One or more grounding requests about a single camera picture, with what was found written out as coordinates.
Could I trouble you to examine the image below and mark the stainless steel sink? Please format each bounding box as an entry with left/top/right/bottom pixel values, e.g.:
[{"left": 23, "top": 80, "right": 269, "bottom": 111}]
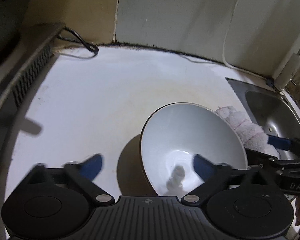
[{"left": 227, "top": 79, "right": 300, "bottom": 160}]

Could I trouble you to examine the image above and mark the white cable on wall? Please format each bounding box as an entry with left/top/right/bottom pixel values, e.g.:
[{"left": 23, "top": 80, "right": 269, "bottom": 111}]
[{"left": 182, "top": 0, "right": 276, "bottom": 74}]

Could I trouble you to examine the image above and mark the white pink dish cloth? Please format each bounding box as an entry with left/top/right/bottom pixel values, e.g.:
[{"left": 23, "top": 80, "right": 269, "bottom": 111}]
[{"left": 215, "top": 106, "right": 280, "bottom": 159}]

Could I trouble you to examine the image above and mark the black power cable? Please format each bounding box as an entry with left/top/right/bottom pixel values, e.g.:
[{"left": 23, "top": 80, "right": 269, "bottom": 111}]
[{"left": 56, "top": 27, "right": 100, "bottom": 60}]

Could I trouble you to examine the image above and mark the white ceramic bowl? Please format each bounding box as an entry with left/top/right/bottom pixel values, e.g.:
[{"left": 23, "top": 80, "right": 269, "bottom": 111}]
[{"left": 140, "top": 102, "right": 248, "bottom": 198}]

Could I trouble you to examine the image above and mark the black stove appliance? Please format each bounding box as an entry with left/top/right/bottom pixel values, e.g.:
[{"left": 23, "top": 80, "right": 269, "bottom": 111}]
[{"left": 0, "top": 22, "right": 65, "bottom": 111}]

